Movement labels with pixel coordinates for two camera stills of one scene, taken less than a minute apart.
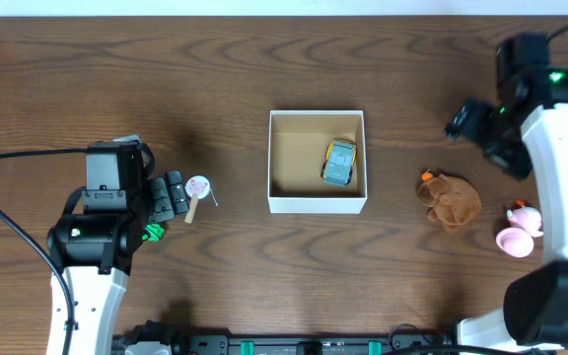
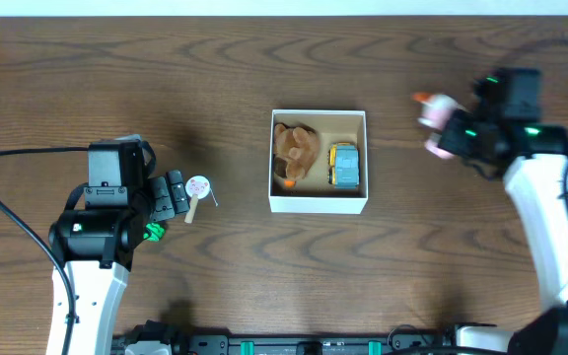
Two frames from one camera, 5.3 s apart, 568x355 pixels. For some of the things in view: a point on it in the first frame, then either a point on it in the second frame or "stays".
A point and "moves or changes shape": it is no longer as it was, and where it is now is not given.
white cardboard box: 298,142 stays
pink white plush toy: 518,241 → 435,108
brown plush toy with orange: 452,201 → 295,149
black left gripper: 155,200 stays
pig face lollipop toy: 199,186 stays
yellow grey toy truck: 339,163 moves or changes shape
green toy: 153,233 stays
